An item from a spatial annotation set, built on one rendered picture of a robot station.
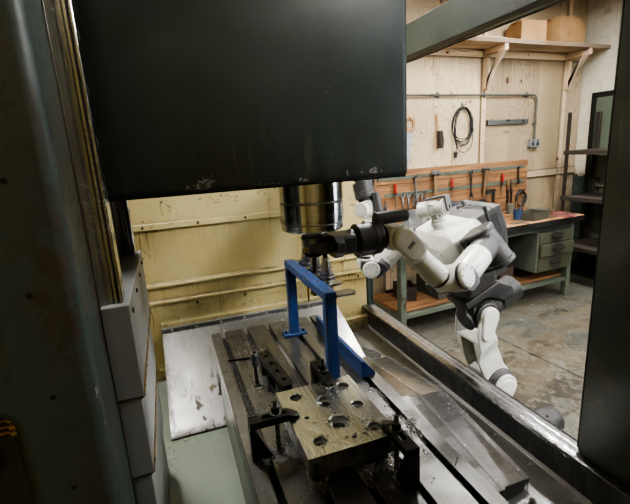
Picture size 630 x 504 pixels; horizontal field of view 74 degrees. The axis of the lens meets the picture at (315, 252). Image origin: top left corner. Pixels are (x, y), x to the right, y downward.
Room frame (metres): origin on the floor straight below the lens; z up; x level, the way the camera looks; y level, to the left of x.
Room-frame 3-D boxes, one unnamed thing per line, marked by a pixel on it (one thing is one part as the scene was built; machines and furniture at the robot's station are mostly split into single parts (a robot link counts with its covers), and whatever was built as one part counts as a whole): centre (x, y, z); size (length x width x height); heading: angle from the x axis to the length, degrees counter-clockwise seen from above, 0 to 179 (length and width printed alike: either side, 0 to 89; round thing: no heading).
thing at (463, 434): (1.37, -0.31, 0.70); 0.90 x 0.30 x 0.16; 19
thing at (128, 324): (0.90, 0.42, 1.16); 0.48 x 0.05 x 0.51; 19
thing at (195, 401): (1.66, 0.21, 0.75); 0.89 x 0.70 x 0.26; 109
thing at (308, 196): (1.05, 0.00, 1.52); 0.16 x 0.16 x 0.12
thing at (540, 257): (4.06, -1.58, 0.71); 2.21 x 0.95 x 1.43; 113
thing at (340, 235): (1.08, -0.09, 1.42); 0.13 x 0.12 x 0.10; 19
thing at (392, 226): (1.12, -0.20, 1.43); 0.11 x 0.11 x 0.11; 19
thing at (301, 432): (0.97, -0.02, 0.96); 0.29 x 0.23 x 0.05; 19
